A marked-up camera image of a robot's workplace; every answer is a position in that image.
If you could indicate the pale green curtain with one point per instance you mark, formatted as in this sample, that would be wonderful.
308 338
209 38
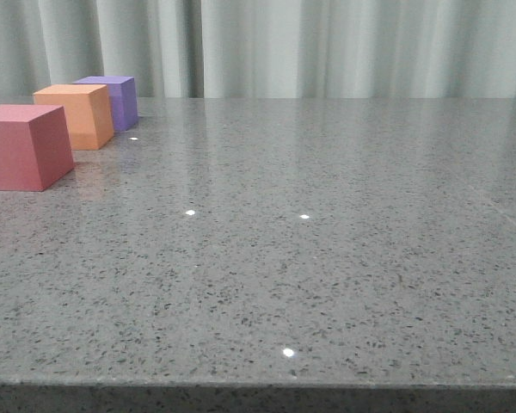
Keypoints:
285 49

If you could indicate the purple foam block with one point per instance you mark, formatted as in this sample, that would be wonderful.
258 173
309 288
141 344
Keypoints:
122 97

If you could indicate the orange foam block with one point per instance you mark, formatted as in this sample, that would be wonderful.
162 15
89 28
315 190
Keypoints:
87 112

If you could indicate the pink foam block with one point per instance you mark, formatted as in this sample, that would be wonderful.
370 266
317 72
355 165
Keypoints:
35 149

